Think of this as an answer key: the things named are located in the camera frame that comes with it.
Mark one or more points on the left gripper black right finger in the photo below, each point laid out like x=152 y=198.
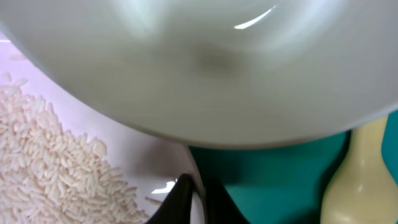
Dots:
x=220 y=207

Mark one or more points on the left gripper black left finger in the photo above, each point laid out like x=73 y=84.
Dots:
x=176 y=207

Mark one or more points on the white round plate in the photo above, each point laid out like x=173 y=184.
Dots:
x=148 y=163

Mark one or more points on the pile of white rice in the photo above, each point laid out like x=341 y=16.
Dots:
x=49 y=175

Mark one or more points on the teal serving tray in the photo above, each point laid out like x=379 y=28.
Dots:
x=286 y=184

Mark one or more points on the white bowl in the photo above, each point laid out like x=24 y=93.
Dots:
x=218 y=73

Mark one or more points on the yellow plastic spoon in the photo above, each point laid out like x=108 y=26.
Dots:
x=362 y=189

